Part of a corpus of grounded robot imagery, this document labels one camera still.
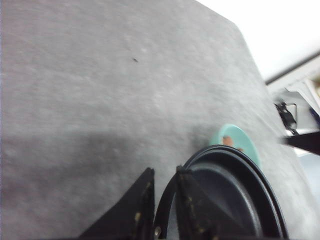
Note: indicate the brown beef cubes pile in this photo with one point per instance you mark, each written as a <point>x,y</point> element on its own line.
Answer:
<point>228,141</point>

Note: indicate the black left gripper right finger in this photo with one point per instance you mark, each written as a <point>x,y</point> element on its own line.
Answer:
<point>198,218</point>

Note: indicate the black frying pan green handle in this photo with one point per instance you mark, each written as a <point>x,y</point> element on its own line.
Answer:
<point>234,183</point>

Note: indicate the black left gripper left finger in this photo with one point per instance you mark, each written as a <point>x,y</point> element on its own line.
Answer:
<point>132,217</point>

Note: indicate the teal round plate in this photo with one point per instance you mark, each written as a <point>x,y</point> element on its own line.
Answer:
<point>240,139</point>

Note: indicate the black buckle clip background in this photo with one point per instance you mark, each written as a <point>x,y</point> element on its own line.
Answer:
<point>289,120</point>

